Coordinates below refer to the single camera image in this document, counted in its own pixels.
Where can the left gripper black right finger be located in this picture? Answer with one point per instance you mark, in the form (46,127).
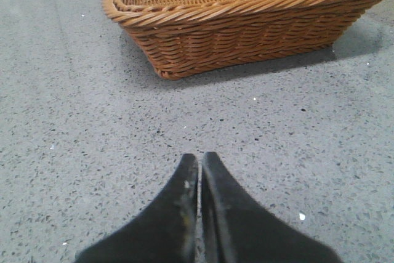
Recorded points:
(237,229)

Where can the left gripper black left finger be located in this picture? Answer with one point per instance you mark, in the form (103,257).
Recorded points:
(164,231)

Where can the brown wicker basket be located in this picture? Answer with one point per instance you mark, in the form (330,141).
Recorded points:
(181,38)

